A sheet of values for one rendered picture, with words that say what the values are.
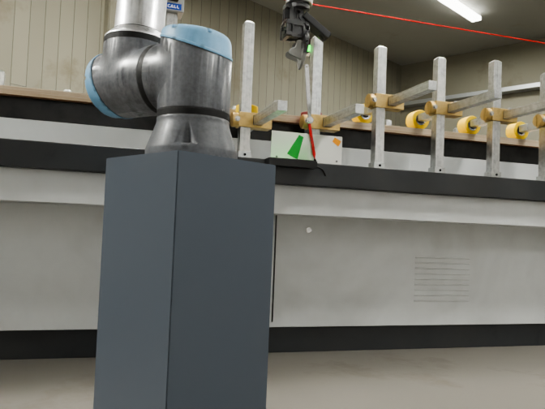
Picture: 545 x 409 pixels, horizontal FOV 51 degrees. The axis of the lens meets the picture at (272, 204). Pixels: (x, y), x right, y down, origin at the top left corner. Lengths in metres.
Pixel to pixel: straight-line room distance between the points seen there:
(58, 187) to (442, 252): 1.52
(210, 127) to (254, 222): 0.21
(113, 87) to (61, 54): 4.72
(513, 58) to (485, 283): 7.04
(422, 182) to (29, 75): 4.36
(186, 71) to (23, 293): 1.15
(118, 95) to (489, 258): 1.81
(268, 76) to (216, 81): 6.51
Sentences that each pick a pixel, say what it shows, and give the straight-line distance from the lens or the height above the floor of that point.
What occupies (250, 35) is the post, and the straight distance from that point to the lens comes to 2.01.
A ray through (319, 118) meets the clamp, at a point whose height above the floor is 0.85.
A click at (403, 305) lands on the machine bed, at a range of 2.41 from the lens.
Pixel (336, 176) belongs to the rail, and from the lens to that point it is 2.00.
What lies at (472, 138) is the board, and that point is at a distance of 2.56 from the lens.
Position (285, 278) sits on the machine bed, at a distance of 2.18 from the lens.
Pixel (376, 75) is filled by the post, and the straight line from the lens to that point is 2.16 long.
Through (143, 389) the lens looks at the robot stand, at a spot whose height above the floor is 0.17.
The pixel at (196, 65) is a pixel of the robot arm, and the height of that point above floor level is 0.78.
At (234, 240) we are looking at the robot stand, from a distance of 1.11.
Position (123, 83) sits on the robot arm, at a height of 0.76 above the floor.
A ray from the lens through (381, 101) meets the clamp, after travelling 2.13.
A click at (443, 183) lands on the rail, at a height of 0.66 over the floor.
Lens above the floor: 0.47
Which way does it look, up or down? 2 degrees up
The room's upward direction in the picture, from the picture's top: 2 degrees clockwise
